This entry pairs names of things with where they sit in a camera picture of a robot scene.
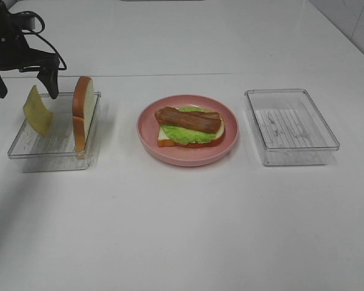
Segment green lettuce leaf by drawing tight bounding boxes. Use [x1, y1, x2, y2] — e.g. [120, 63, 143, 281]
[160, 105, 219, 145]

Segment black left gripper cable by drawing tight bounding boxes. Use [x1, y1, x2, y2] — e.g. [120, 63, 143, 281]
[8, 10, 68, 73]

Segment pink round plate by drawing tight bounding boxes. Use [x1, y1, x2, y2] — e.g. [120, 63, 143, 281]
[136, 95, 239, 167]

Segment clear left plastic tray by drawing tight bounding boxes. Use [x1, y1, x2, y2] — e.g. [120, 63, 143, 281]
[7, 92, 101, 172]

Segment clear plastic tray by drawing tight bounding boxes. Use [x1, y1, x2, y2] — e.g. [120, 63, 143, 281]
[244, 89, 340, 166]
[7, 92, 101, 172]

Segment bread slice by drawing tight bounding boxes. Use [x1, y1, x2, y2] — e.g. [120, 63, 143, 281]
[157, 105, 226, 149]
[72, 76, 95, 152]

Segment clear right plastic tray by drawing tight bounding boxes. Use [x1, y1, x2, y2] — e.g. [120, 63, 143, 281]
[244, 89, 340, 166]

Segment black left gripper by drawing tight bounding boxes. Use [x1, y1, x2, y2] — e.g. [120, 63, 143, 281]
[0, 1, 60, 99]

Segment yellow cheese slice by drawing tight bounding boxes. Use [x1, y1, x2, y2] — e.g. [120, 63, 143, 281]
[22, 85, 54, 136]

